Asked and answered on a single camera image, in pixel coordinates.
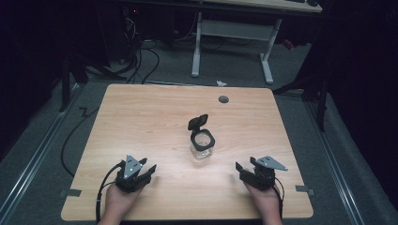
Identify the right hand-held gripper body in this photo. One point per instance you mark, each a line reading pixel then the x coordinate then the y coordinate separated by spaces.
pixel 261 178

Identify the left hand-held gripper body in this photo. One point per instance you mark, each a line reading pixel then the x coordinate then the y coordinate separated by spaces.
pixel 130 168

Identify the person's right hand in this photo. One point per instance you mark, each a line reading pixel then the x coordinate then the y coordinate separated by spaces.
pixel 267 203

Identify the person's left hand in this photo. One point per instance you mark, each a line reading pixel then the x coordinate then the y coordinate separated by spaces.
pixel 117 203

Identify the clear jar with black lid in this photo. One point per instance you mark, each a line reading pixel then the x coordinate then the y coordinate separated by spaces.
pixel 202 146

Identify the grey tape strip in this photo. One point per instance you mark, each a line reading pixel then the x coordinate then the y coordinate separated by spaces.
pixel 71 193
pixel 304 189

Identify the grey round table grommet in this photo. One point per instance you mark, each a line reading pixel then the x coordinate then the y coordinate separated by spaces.
pixel 223 99

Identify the white crumpled paper scrap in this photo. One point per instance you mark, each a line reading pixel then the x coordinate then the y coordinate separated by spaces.
pixel 221 83

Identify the black metal stand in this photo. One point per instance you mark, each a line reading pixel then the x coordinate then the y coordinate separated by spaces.
pixel 320 103
pixel 65 84

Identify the small red object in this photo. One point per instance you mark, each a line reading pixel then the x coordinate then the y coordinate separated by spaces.
pixel 288 44

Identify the metal floor rail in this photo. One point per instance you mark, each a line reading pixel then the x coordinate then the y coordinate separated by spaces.
pixel 34 153
pixel 334 156

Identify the white metal frame desk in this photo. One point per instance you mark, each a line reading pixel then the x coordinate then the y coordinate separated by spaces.
pixel 237 29

